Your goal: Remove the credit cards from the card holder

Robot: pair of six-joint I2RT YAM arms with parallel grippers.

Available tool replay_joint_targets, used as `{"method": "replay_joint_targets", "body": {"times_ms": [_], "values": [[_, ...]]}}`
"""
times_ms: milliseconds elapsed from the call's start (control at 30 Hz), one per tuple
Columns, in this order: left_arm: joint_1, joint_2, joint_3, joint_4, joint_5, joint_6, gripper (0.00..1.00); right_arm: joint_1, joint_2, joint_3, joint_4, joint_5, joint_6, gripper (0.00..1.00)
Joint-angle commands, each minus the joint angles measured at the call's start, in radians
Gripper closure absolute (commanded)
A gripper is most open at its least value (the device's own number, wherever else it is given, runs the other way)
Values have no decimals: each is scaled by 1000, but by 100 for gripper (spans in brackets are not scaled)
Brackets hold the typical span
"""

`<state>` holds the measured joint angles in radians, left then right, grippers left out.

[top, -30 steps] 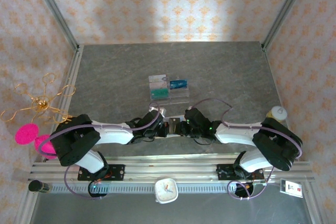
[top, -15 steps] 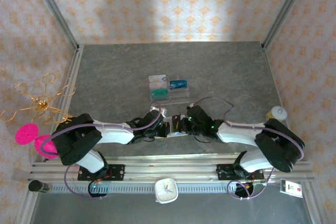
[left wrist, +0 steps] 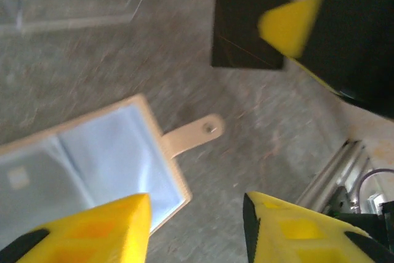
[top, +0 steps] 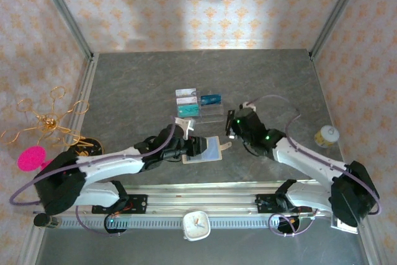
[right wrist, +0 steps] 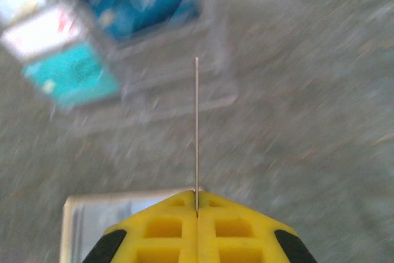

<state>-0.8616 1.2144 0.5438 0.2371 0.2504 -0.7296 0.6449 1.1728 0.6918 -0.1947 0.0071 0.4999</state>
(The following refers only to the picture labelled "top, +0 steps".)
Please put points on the light blue plastic card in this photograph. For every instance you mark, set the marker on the light blue plastic card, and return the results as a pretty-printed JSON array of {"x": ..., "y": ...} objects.
[{"x": 213, "y": 148}]

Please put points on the beige leather card holder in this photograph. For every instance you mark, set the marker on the beige leather card holder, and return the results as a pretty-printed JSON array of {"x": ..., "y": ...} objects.
[{"x": 224, "y": 146}]

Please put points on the clear acrylic card stand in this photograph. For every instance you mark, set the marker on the clear acrylic card stand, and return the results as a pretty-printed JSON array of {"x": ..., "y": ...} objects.
[{"x": 212, "y": 116}]

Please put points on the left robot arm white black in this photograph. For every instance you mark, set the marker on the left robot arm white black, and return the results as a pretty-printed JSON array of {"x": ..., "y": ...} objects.
[{"x": 108, "y": 165}]

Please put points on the blue VIP card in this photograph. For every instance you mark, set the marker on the blue VIP card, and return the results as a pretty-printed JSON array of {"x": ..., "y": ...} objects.
[{"x": 211, "y": 100}]

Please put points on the teal VIP card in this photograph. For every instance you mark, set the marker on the teal VIP card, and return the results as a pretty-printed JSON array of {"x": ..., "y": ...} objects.
[{"x": 188, "y": 111}]

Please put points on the white VIP card red print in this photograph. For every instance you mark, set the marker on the white VIP card red print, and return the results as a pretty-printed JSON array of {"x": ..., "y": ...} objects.
[{"x": 186, "y": 101}]

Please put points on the silver VIP card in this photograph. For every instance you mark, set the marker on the silver VIP card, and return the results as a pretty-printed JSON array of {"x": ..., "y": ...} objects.
[{"x": 185, "y": 92}]

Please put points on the yellow white round jar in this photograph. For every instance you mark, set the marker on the yellow white round jar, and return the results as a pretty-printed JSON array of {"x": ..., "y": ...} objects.
[{"x": 326, "y": 136}]

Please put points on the white square alarm clock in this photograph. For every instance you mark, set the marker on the white square alarm clock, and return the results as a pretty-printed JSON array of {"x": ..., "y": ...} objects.
[{"x": 196, "y": 226}]

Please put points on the black round table grommet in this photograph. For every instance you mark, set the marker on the black round table grommet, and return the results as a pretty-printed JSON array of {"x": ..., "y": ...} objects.
[
  {"x": 285, "y": 226},
  {"x": 111, "y": 229}
]

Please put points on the pink round fuzzy pad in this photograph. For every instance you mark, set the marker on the pink round fuzzy pad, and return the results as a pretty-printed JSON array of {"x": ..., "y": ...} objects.
[
  {"x": 49, "y": 162},
  {"x": 31, "y": 158}
]

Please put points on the black cylinder bottle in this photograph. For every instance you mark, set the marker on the black cylinder bottle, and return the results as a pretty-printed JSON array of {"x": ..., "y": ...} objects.
[{"x": 45, "y": 221}]

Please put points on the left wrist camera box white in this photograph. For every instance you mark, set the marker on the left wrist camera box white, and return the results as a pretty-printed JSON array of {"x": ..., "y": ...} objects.
[{"x": 185, "y": 125}]

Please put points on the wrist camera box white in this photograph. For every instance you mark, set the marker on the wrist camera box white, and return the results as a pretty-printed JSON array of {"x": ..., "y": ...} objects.
[
  {"x": 250, "y": 106},
  {"x": 185, "y": 125}
]

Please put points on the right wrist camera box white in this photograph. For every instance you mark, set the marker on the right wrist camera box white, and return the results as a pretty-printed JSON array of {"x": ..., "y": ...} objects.
[{"x": 250, "y": 106}]

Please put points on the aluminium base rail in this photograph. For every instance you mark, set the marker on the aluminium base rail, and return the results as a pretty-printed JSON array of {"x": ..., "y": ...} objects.
[{"x": 201, "y": 200}]

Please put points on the aluminium frame side rail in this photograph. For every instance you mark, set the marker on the aluminium frame side rail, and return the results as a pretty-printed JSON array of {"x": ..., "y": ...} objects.
[
  {"x": 370, "y": 246},
  {"x": 88, "y": 85}
]

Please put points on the aluminium frame post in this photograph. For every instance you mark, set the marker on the aluminium frame post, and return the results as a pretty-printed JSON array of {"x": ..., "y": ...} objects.
[
  {"x": 339, "y": 7},
  {"x": 63, "y": 7}
]

